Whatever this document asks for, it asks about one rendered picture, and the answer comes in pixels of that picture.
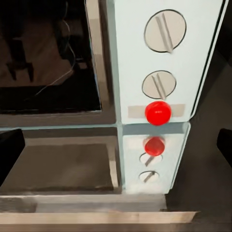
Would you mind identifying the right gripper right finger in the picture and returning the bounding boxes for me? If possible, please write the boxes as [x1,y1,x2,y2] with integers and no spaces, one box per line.
[217,128,232,166]

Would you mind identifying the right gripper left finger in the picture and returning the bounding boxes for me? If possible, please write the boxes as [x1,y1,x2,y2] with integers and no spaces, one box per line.
[0,129,25,186]

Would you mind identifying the microwave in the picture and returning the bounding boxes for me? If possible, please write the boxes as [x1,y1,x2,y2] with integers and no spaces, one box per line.
[0,0,229,128]

